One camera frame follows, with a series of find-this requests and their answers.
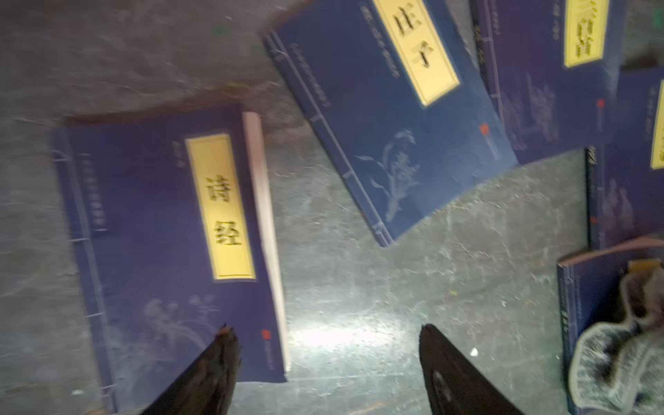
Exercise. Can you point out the blue book Tang poems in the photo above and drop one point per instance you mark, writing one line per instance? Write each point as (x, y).
(551, 69)

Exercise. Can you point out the blue book Zhuangzi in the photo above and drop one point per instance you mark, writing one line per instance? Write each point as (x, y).
(391, 91)

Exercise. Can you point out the blue book Yuewei notes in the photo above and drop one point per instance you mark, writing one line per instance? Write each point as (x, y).
(624, 178)

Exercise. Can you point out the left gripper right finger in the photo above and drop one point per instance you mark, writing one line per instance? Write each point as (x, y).
(453, 383)

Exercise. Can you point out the grey knitted cloth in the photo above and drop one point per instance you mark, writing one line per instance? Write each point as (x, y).
(618, 367)

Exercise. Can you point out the blue book Hanfeizi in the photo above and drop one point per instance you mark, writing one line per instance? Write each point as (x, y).
(590, 292)

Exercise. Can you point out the blue book Shijing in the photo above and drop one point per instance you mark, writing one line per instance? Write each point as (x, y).
(172, 228)

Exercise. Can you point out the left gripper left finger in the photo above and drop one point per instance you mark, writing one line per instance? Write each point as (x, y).
(207, 385)

